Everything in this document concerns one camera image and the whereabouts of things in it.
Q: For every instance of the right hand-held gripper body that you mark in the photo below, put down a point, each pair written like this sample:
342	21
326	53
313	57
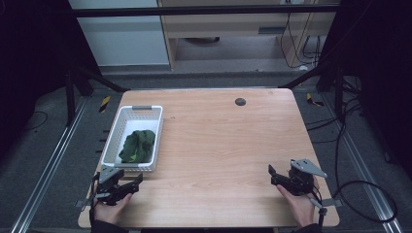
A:
302	179

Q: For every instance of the black curtain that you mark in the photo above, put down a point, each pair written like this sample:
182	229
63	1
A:
379	71
35	64

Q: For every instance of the green leafy vegetable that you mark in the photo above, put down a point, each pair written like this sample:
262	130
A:
139	145

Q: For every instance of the black horizontal bar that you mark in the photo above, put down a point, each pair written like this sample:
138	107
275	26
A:
194	11

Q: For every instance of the black metal stand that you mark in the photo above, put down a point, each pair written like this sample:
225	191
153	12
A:
69	97
338	93

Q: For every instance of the person's right hand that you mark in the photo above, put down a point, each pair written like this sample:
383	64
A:
299	207

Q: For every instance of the aluminium floor rail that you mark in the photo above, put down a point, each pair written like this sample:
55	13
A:
366	174
45	174

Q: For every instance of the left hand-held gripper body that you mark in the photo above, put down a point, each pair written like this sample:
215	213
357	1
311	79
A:
108	186

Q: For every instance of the person's left hand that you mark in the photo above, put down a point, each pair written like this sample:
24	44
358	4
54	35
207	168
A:
110	210

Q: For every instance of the light wooden desk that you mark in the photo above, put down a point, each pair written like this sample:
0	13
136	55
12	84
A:
226	27

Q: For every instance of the grey metal table bracket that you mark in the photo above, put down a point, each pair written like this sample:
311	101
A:
332	203
81	203

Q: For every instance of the yellow black striped tape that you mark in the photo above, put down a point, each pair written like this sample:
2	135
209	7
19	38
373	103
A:
104	104
313	100

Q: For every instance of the white plastic basket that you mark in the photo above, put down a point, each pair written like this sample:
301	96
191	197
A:
118	130

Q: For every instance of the white cabinet panel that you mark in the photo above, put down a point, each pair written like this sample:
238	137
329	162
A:
123	39

